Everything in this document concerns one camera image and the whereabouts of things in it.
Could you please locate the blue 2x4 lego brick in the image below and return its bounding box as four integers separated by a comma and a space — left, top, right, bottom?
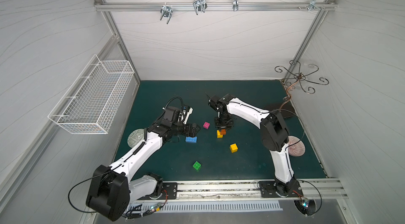
185, 136, 197, 143

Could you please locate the yellow lego brick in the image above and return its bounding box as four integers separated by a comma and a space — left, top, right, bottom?
217, 130, 223, 138
230, 143, 238, 153

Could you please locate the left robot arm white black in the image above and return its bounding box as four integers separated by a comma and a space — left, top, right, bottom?
85, 122, 200, 221

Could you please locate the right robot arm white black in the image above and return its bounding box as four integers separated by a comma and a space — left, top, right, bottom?
208, 94, 299, 197

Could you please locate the pink 2x2 lego brick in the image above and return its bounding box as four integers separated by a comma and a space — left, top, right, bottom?
203, 122, 210, 129

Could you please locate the green 2x2 lego brick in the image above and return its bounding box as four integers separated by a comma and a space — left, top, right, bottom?
193, 161, 201, 171

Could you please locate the green patterned round coaster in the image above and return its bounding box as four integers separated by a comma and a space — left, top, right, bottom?
127, 129, 146, 149

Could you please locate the pink ribbed round coaster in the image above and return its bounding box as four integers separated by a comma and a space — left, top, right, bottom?
286, 136, 305, 157

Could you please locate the metal ornament stand dark base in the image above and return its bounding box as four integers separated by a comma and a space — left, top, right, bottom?
265, 60, 330, 118

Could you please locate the metal clamp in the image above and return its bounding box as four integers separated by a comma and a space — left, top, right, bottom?
233, 0, 239, 12
193, 0, 207, 15
160, 4, 173, 24
297, 0, 326, 12

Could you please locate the aluminium cross bar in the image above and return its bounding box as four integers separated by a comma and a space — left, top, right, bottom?
95, 1, 338, 12

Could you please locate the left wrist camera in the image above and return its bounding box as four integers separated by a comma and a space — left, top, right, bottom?
179, 105, 193, 124

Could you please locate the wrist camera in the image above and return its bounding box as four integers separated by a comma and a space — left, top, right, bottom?
179, 105, 193, 124
208, 95, 226, 112

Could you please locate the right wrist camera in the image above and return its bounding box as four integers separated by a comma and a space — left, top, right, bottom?
208, 95, 226, 112

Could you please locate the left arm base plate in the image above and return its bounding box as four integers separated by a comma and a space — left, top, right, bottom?
139, 182, 178, 200

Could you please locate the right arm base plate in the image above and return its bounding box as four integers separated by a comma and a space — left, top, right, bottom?
257, 180, 303, 198

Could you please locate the white slotted cable duct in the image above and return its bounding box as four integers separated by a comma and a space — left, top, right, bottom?
126, 201, 284, 214

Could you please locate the left black cable bundle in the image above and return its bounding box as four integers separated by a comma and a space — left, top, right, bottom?
122, 189, 169, 220

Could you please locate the white wire basket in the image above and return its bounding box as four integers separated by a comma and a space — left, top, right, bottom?
47, 55, 135, 135

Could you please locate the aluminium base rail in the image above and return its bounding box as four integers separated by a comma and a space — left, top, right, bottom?
124, 179, 349, 205

